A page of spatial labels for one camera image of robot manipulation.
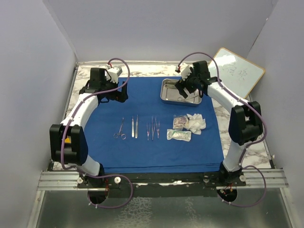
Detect purple cable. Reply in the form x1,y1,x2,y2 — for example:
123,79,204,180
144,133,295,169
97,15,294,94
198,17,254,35
60,58,134,209
175,52,268,207

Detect stainless steel instrument tray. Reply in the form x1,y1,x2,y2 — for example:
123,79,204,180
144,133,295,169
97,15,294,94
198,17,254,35
160,78,202,106

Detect clear green suture packet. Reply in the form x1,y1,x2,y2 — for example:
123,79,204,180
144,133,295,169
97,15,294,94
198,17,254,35
167,129,192,142

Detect white gauze pieces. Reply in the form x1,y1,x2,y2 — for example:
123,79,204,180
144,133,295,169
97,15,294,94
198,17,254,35
185,114,206,135

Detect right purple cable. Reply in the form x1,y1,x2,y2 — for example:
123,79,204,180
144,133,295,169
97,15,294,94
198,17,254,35
175,52,268,207

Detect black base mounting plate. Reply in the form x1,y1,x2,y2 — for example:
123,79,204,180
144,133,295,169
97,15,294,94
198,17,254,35
77,172,246,198

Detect silver hemostat forceps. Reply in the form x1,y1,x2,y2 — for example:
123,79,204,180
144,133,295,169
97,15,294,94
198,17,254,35
114,118,126,140

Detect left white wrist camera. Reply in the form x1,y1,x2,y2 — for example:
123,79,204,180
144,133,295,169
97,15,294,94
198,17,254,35
106,66,122,84

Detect silver metal tweezers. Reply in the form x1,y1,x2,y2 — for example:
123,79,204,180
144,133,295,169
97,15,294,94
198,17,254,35
156,121,160,139

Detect blue surgical drape cloth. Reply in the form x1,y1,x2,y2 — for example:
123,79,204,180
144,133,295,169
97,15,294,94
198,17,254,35
84,77,224,173

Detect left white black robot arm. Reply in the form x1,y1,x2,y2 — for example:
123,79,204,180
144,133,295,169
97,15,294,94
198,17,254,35
49,65,128,188

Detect silver surgical scissors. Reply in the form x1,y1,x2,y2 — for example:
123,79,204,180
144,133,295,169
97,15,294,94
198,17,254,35
178,95,199,102

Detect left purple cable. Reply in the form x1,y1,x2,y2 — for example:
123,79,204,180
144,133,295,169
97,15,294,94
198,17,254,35
60,58,134,209

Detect silver scalpel handle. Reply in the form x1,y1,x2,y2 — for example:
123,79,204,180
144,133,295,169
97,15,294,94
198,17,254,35
131,116,135,138
135,115,138,139

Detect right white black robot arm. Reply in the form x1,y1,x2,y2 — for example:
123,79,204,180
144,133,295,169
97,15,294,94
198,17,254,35
175,61,263,186

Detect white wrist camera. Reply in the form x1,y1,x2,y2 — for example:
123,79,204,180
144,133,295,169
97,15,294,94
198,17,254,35
179,63,192,81
106,66,122,84

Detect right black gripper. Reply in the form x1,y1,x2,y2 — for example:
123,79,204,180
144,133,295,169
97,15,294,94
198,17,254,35
175,67,200,98

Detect yellow grey block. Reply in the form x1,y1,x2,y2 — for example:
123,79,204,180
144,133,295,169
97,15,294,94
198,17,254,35
65,136,71,144

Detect purple patterned packet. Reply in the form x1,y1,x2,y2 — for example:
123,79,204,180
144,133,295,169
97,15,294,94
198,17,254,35
172,115,188,131

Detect small whiteboard with wooden frame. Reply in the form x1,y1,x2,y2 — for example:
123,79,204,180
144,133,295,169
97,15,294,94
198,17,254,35
209,47,265,98

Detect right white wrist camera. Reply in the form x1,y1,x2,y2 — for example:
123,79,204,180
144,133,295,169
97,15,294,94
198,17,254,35
179,63,192,81

